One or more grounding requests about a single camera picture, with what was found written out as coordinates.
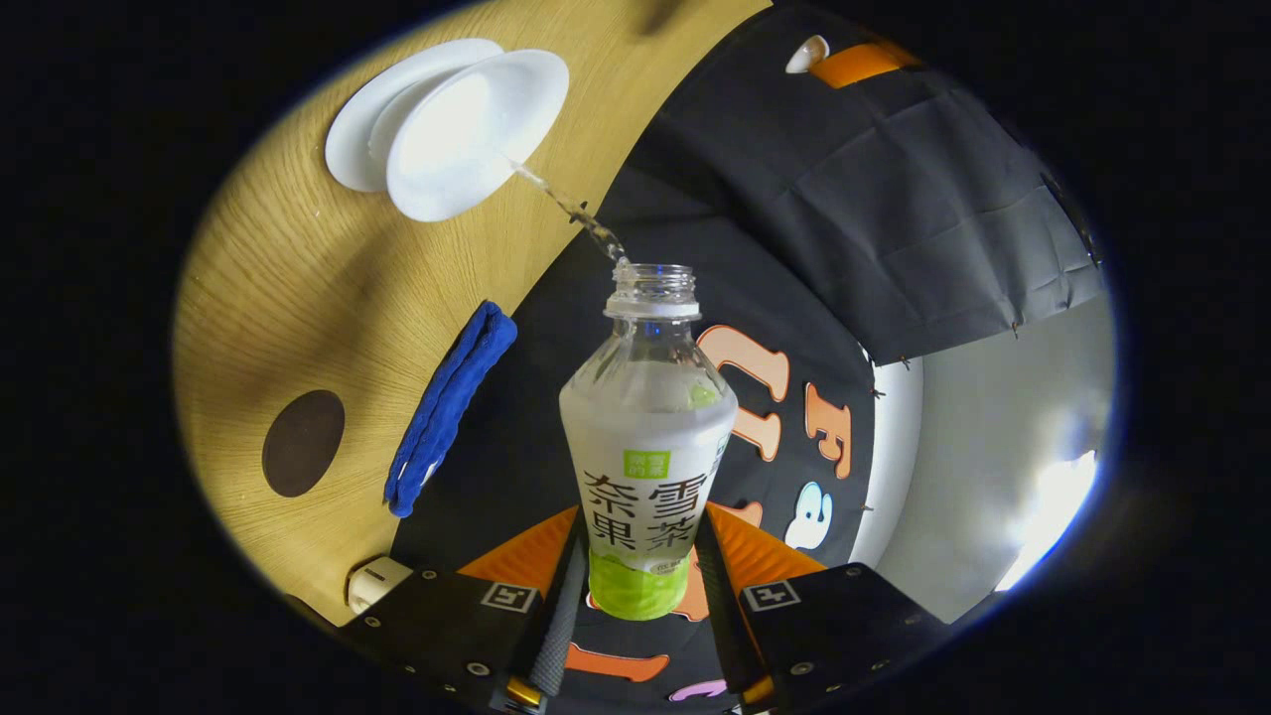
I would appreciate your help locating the white teacup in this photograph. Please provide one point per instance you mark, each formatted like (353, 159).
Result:
(467, 139)

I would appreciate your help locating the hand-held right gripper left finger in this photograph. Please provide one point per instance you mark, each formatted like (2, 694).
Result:
(556, 616)

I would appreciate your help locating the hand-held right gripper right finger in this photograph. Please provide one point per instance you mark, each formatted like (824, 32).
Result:
(720, 606)

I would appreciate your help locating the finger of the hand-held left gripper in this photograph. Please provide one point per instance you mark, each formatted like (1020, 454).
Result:
(859, 62)

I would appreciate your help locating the white saucer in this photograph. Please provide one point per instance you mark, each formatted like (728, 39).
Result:
(353, 139)

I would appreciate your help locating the clear water bottle white label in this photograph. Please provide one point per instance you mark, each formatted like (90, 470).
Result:
(647, 467)

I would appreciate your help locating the blue towel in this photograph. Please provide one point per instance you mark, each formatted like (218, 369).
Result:
(452, 407)

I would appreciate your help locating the dark brown round coaster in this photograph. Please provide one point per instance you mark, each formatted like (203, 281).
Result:
(303, 443)

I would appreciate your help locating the black backdrop cloth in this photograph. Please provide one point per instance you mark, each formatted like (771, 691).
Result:
(894, 228)

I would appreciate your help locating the white toaster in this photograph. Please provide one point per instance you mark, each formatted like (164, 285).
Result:
(375, 584)

